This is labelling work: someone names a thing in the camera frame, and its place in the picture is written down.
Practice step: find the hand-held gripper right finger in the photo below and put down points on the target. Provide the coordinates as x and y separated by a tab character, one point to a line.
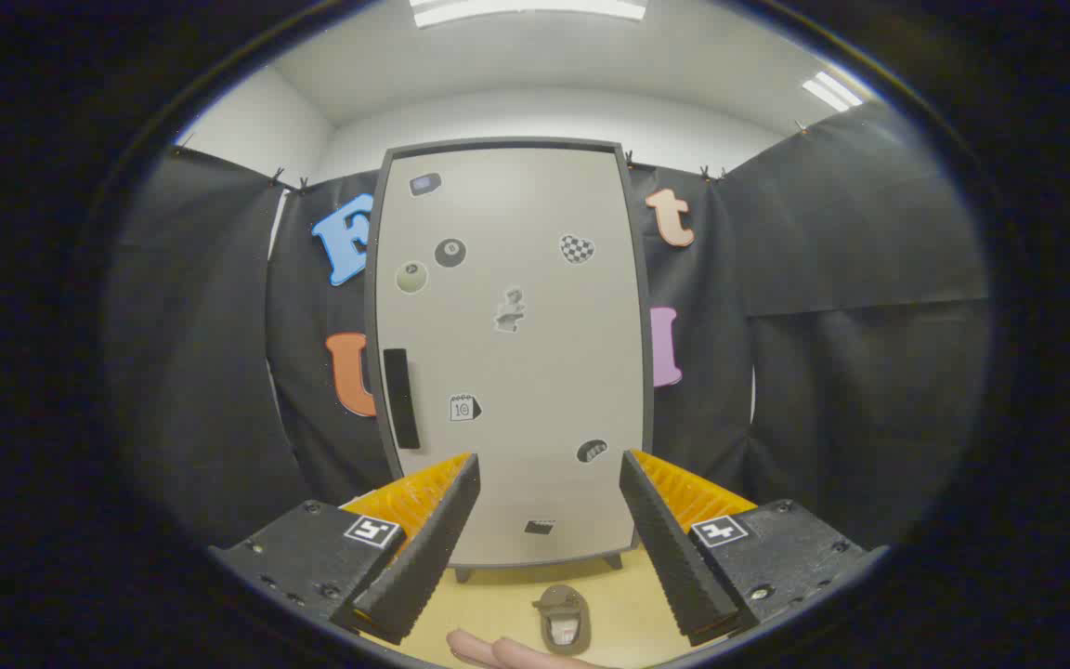
670	548

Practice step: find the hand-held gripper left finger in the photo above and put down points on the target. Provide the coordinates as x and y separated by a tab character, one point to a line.
433	548

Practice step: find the brown fuzzy slipper shoe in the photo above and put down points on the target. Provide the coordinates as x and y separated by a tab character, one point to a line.
561	618

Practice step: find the grey shoe cabinet door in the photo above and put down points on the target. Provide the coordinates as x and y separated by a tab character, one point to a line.
516	372

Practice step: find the dark grey shoe cabinet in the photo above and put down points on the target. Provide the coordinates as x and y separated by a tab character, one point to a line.
498	143

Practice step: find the black backdrop cloth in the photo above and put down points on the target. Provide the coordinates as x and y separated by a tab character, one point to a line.
851	325

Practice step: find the ceiling light panel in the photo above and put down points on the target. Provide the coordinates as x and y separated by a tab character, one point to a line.
526	9
832	91

